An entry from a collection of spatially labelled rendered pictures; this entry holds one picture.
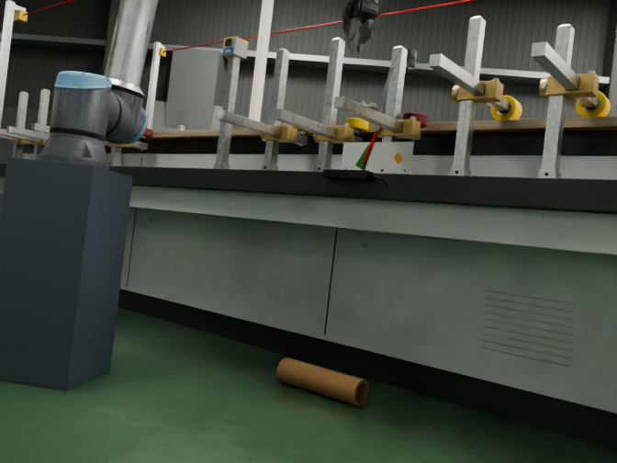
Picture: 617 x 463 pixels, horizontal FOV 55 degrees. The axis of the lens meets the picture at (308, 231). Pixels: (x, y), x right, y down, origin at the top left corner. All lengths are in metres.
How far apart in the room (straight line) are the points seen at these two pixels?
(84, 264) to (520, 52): 5.88
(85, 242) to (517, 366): 1.29
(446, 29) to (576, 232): 5.44
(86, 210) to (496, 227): 1.11
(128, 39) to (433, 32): 5.24
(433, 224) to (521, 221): 0.26
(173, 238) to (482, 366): 1.58
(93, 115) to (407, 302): 1.15
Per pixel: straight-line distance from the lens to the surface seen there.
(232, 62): 2.43
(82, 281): 1.69
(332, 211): 1.99
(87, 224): 1.68
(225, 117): 1.97
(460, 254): 1.97
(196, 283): 2.73
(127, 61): 1.98
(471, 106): 1.79
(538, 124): 1.89
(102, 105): 1.82
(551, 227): 1.67
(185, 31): 7.32
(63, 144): 1.77
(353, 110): 1.65
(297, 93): 6.80
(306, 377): 1.87
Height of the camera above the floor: 0.48
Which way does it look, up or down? level
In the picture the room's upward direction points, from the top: 7 degrees clockwise
